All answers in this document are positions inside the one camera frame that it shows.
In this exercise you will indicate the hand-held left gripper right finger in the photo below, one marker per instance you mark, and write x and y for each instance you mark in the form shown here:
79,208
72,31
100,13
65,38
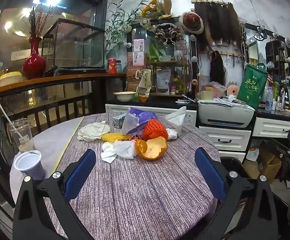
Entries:
210,175

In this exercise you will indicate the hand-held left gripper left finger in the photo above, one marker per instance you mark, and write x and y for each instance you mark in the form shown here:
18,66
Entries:
81,172

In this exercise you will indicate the dark brown trash bin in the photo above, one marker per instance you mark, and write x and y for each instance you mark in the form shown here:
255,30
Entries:
231,163

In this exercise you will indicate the white tissue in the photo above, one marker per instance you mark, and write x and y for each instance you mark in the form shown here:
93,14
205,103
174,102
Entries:
172,133
121,150
93,131

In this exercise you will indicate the yellow banana peel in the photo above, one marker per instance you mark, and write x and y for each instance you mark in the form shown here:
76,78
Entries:
113,137

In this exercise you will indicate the orange peel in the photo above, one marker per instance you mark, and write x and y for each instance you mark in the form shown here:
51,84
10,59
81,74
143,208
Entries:
152,151

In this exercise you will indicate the teal tissue packet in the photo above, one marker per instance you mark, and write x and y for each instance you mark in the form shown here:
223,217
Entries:
117,121

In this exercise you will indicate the clear plastic bag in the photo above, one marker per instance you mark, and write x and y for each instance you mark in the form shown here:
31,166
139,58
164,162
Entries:
176,118

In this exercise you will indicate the orange foam fruit net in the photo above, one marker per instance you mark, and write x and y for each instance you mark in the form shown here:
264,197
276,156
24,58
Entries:
153,128

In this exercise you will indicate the purple plastic bag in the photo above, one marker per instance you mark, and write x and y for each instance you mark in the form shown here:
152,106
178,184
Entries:
140,116

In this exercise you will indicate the wide white drawer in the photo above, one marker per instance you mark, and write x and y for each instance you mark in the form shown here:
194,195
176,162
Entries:
276,127

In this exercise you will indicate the open cardboard box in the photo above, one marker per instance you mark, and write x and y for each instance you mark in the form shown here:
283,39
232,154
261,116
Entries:
270,163

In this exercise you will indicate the small white bottle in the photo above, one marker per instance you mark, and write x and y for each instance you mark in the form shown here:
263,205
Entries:
274,105

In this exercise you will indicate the plastic water bottle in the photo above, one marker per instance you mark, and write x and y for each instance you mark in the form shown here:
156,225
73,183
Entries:
269,100

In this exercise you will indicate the white printer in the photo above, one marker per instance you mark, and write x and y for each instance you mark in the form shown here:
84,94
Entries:
225,115

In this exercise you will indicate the clear plastic cup with straw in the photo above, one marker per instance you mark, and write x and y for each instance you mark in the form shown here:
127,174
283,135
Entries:
22,137

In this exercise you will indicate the green tote bag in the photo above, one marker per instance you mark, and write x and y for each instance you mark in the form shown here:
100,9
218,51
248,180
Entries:
251,87

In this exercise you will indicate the dark wooden railing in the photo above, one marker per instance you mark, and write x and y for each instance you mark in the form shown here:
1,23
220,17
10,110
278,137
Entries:
47,110

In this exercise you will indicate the stack of papers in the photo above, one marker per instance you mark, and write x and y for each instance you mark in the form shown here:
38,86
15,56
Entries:
222,101

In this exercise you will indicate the pink foam roll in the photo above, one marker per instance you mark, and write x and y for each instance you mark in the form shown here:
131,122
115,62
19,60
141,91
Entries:
233,90

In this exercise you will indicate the cream bowl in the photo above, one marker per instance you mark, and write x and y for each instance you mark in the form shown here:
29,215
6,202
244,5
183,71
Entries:
125,96

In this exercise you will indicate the vanity mirror with bulbs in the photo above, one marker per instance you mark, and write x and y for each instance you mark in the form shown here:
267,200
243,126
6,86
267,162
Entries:
145,37
272,52

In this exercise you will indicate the curved wooden counter ledge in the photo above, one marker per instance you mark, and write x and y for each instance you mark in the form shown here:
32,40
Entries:
47,81

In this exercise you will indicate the wooden shelf rack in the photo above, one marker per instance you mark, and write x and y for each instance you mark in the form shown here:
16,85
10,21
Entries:
170,77

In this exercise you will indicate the printed cloth pouch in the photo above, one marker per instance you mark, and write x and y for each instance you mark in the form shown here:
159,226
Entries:
143,85

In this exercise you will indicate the black hair bundle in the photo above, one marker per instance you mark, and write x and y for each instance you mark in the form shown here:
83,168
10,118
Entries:
216,67

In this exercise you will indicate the brown printed box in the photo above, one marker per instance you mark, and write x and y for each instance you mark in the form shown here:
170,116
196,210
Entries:
132,76

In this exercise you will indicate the red canister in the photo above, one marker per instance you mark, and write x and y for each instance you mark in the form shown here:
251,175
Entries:
112,65

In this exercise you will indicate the glass jar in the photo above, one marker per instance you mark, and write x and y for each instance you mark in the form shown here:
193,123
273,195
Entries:
118,67

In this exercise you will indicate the yellow lidded container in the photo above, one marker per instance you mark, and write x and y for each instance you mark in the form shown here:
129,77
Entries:
9,78

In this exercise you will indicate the red vase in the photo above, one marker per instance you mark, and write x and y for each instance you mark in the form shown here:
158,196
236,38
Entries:
34,63

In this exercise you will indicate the glass terrarium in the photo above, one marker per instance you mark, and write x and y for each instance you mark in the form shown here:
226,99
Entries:
75,47

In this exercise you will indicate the row of hanging hair pieces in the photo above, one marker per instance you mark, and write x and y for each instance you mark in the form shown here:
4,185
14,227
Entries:
217,22

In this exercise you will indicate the ornate headdress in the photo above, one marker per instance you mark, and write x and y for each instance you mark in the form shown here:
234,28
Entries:
166,31

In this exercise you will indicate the red fur-trimmed hat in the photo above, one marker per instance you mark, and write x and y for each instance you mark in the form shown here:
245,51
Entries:
191,22

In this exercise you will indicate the green leafy branches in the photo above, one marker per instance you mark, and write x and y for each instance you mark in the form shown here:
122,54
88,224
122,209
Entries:
120,22

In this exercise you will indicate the dried branches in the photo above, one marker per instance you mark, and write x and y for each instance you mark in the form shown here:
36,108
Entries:
38,22

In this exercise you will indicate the sunflower bouquet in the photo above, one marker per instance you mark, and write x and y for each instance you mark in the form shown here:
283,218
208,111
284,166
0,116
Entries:
157,6

